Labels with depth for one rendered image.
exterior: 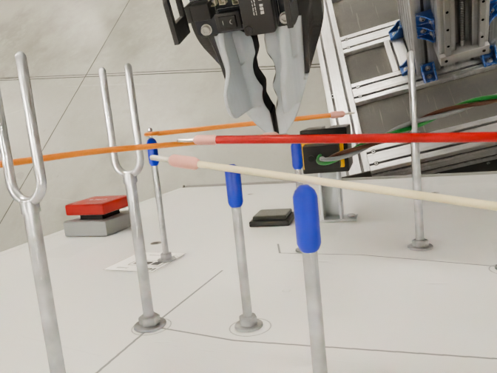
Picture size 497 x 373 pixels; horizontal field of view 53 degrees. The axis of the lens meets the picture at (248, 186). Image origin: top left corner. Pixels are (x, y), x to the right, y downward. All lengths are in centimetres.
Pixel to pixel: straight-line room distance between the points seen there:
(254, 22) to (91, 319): 20
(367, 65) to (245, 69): 149
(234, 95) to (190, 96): 202
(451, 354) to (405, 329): 3
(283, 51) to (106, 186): 196
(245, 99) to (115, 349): 19
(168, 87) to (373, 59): 105
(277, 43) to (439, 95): 137
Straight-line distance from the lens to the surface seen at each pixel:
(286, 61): 33
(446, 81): 173
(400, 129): 37
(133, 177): 27
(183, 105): 233
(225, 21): 30
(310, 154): 42
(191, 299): 32
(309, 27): 35
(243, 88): 36
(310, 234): 16
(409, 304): 29
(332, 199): 50
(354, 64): 185
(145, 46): 281
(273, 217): 48
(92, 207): 54
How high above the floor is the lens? 147
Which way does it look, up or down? 51 degrees down
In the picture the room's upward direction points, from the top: 33 degrees counter-clockwise
